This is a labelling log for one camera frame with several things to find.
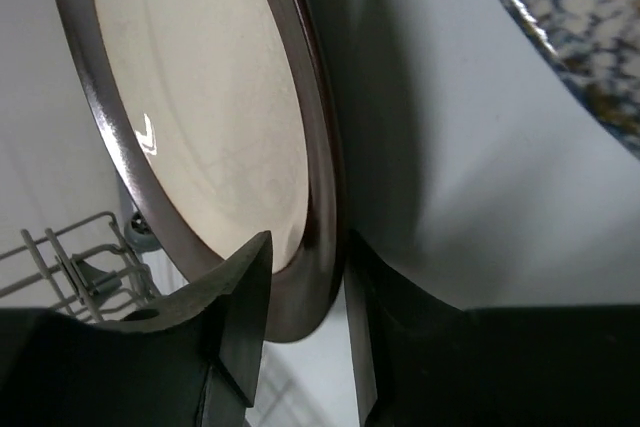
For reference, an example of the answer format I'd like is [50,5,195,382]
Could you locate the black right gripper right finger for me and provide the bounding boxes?
[344,233,639,426]

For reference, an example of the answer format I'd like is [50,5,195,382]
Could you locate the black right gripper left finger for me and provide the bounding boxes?
[1,231,272,426]

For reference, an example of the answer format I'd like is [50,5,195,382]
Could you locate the speckled beige round plate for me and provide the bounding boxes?
[500,0,639,152]

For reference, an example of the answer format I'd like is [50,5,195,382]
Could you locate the grey wire dish rack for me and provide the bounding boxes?
[1,211,161,323]

